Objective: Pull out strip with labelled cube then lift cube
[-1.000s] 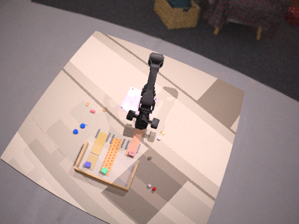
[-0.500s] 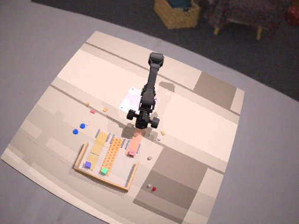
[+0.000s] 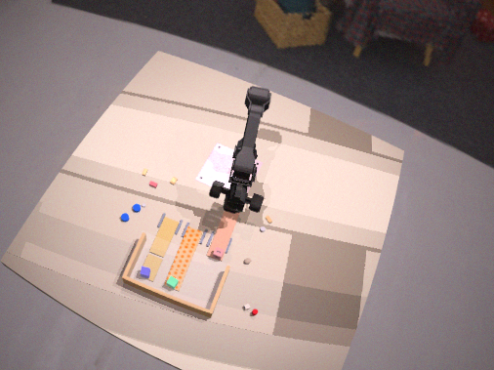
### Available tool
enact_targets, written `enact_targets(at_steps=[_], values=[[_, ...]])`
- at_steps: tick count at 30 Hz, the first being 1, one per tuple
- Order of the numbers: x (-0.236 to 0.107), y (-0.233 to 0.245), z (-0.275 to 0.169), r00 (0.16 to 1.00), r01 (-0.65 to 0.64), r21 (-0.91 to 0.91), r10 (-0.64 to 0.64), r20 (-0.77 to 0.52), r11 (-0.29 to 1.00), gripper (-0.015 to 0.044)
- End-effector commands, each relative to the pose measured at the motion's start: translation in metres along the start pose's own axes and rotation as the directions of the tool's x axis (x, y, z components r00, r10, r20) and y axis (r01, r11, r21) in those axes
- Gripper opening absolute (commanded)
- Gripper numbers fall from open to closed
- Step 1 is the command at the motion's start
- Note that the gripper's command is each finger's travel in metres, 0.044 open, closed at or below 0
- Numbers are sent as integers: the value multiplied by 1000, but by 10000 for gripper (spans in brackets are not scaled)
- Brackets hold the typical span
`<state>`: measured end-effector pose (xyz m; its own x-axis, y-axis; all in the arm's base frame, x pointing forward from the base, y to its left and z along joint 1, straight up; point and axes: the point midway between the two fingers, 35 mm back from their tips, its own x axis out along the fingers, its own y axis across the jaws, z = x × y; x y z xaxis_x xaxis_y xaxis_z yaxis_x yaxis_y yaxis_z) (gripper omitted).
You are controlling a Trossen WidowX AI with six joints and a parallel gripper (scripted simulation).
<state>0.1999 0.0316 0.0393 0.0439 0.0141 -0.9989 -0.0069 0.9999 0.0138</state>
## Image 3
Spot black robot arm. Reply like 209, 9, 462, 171
223, 86, 271, 214

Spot pink labelled cube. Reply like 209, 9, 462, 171
213, 247, 225, 260

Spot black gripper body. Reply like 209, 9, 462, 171
209, 181, 264, 213

